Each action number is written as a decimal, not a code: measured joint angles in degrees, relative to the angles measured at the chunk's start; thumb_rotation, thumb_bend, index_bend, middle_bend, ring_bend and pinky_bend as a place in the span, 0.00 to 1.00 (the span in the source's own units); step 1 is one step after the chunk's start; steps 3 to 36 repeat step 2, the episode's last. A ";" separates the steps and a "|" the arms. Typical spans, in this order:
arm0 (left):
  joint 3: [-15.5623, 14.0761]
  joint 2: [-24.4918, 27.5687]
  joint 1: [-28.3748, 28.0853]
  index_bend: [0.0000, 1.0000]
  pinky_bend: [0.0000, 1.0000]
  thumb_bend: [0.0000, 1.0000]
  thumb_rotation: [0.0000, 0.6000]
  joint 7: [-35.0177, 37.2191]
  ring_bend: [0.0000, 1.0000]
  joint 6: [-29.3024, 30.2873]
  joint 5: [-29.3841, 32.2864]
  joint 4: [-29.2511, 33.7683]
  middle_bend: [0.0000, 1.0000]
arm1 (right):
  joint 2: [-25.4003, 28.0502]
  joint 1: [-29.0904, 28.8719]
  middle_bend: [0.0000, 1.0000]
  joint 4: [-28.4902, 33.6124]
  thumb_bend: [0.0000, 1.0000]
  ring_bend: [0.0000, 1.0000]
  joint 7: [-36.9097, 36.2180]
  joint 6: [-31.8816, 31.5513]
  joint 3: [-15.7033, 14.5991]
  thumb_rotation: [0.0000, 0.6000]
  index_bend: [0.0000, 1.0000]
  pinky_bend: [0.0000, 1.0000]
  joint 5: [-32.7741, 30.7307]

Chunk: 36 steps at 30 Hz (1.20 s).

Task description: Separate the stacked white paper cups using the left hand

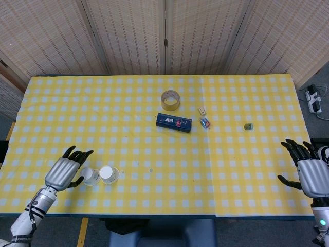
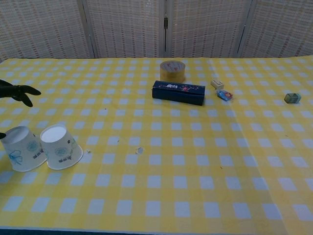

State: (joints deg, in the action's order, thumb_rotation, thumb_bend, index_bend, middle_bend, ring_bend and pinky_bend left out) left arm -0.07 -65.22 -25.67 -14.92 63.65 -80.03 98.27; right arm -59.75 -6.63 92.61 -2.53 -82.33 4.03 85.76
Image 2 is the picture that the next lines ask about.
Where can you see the yellowish packing tape roll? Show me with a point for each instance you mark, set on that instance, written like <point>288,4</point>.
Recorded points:
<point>172,72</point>

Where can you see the green pencil sharpener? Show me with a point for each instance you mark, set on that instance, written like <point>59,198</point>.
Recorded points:
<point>292,98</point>

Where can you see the white paper cup blue butterfly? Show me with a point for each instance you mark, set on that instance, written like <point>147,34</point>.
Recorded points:
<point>22,154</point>

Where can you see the blue red wrapped eraser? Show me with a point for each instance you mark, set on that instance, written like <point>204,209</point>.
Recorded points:
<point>225,95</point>

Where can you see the woven folding screen panel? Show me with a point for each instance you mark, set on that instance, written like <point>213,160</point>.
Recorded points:
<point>127,27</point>
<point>281,27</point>
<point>41,27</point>
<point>207,27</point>

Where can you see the small cream rectangular block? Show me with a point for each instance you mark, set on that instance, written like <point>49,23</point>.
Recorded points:
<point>217,84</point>

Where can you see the dark blue long box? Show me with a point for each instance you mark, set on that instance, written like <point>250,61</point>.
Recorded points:
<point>178,94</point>

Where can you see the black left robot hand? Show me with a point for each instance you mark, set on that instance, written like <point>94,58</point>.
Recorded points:
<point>19,91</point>

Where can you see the yellow white checkered tablecloth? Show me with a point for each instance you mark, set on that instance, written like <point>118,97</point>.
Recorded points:
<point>171,171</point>

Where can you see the white paper cup blue print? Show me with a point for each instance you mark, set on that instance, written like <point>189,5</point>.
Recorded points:
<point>61,149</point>

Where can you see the metal screen hinge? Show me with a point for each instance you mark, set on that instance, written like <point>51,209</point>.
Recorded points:
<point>165,22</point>

